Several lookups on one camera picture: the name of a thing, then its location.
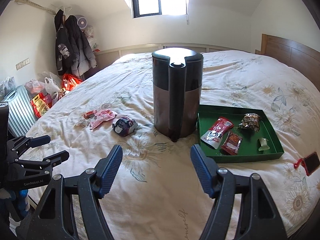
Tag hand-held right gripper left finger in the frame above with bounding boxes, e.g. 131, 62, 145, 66
25, 144, 123, 240

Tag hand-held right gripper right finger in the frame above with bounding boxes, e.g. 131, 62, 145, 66
190, 144, 288, 240

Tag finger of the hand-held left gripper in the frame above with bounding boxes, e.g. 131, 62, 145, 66
7, 134, 52, 155
15, 150, 70, 178

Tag small red snack packet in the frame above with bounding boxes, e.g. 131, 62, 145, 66
220, 131, 243, 155

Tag large red white snack pouch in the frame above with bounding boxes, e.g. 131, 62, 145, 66
200, 116, 234, 150

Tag blue white round snack packet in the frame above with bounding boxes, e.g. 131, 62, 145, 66
112, 116, 138, 137

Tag green cardboard tray box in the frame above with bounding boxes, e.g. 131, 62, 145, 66
196, 104, 285, 164

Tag pink snack packet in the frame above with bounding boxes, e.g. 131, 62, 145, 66
89, 107, 118, 130

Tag pale green candy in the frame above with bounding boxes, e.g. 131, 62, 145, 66
257, 137, 270, 152

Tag black gold snack packet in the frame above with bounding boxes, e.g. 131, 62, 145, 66
237, 113, 262, 132

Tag blue patterned cloth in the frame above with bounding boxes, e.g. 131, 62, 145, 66
19, 189, 30, 218

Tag light blue ribbed suitcase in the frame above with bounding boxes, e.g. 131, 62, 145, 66
1, 85, 38, 138

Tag red yellow food bag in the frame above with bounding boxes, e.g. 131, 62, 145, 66
30, 92, 53, 119

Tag floral bed quilt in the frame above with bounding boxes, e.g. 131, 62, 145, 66
19, 50, 320, 240

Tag pink plastic bag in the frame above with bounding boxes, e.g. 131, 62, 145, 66
24, 79, 45, 95

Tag white plastic bag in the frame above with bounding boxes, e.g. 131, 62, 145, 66
44, 77, 62, 95

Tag grey plastic bag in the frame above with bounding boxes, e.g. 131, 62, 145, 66
0, 76, 17, 98

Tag clear plastic bag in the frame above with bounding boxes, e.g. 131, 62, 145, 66
37, 71, 63, 85

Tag red gift bags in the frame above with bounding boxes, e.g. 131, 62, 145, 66
61, 73, 83, 92

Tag black and grey electric kettle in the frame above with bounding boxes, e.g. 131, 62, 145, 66
152, 47, 204, 143

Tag black camouflage jacket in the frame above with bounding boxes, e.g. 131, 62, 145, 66
54, 9, 73, 76

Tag black grey puffer jacket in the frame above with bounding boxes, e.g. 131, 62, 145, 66
64, 15, 97, 77

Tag wooden radiator cover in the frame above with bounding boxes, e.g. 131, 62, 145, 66
95, 43, 250, 68

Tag red smartphone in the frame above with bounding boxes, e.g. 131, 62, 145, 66
302, 152, 320, 177

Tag hanging clear plastic bags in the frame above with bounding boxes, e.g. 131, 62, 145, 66
85, 25, 99, 52

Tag small purple fan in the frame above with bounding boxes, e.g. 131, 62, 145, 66
76, 14, 87, 28

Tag wooden headboard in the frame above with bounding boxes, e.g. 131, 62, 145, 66
255, 33, 320, 85

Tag wall switch panel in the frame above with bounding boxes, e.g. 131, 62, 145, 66
15, 58, 30, 71

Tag wall cable conduit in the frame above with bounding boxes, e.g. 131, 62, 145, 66
14, 0, 57, 15

